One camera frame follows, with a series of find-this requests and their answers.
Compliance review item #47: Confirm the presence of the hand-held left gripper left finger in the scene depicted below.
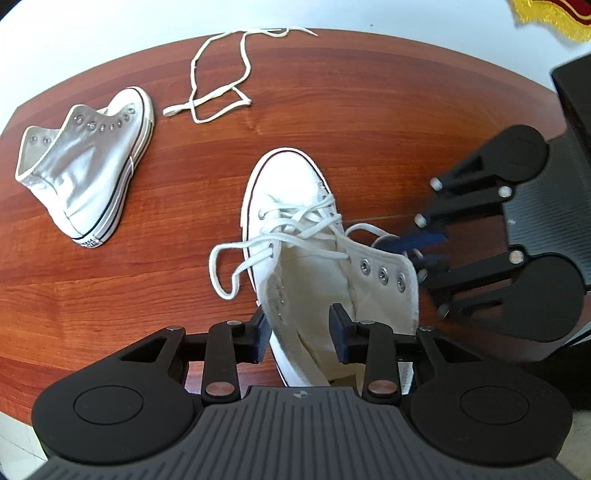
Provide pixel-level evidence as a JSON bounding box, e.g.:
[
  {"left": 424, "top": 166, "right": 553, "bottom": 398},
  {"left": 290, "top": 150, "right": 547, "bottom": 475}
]
[{"left": 117, "top": 306, "right": 271, "bottom": 404}]

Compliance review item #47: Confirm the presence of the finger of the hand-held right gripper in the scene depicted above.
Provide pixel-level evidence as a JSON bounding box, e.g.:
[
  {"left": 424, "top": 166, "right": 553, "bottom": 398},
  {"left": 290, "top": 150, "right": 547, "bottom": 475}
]
[
  {"left": 382, "top": 154, "right": 514, "bottom": 256},
  {"left": 414, "top": 249, "right": 523, "bottom": 320}
]

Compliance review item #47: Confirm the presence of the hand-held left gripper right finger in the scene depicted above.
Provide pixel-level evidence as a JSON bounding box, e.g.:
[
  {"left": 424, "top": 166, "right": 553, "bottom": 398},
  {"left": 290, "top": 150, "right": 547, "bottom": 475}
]
[{"left": 329, "top": 303, "right": 463, "bottom": 404}]

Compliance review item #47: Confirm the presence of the white threaded shoelace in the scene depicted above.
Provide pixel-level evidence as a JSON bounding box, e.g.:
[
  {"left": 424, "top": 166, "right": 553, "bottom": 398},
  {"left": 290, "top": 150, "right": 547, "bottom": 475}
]
[{"left": 208, "top": 194, "right": 423, "bottom": 301}]

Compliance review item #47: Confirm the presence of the cream high-top canvas shoe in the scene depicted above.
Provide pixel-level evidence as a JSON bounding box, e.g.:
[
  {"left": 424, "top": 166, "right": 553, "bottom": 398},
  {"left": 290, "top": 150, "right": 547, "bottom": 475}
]
[{"left": 240, "top": 148, "right": 421, "bottom": 388}]

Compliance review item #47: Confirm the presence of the white unlaced high-top shoe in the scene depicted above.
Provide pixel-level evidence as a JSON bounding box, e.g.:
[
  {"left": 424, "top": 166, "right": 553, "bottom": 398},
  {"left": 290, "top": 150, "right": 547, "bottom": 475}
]
[{"left": 14, "top": 86, "right": 154, "bottom": 248}]

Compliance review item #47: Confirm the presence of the loose white shoelace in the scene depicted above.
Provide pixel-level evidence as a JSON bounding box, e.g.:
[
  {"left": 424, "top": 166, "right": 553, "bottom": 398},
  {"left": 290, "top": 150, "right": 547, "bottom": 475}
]
[{"left": 163, "top": 27, "right": 319, "bottom": 124}]

